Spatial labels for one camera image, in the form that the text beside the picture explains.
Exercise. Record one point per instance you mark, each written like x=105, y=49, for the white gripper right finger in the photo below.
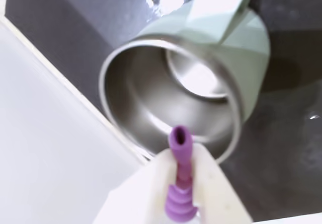
x=219, y=193

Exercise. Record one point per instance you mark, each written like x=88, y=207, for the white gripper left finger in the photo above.
x=141, y=196

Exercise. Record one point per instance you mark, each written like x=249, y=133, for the purple ribbed pen grip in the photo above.
x=179, y=146

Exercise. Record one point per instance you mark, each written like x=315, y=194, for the dark brown table mat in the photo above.
x=289, y=158

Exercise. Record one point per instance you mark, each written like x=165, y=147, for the pale green steel mug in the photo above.
x=201, y=58

